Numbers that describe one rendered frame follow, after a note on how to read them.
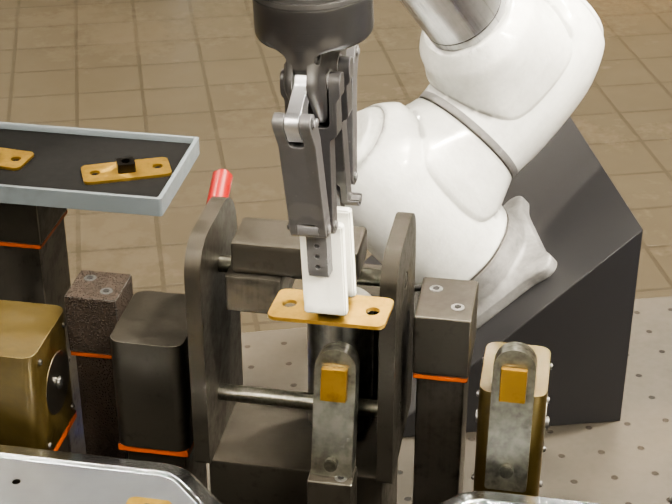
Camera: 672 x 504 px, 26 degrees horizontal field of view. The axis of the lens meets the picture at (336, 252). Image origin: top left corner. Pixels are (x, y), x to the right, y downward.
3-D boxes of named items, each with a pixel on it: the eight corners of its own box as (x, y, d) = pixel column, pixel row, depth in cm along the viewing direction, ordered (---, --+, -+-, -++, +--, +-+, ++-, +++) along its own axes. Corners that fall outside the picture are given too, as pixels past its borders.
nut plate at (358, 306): (265, 319, 101) (264, 304, 101) (281, 291, 105) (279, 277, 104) (383, 331, 99) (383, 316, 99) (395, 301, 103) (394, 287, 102)
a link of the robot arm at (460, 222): (391, 279, 190) (277, 173, 180) (482, 174, 191) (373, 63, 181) (444, 315, 175) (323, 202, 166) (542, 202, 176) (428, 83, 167)
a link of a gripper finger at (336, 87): (344, 68, 92) (339, 75, 91) (348, 230, 97) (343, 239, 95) (285, 65, 93) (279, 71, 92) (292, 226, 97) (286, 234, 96)
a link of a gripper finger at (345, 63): (288, 60, 93) (294, 50, 95) (303, 205, 100) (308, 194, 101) (347, 63, 93) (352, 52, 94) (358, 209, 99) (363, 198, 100)
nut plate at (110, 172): (84, 185, 137) (83, 174, 137) (80, 168, 141) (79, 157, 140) (172, 175, 139) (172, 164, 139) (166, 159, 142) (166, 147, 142)
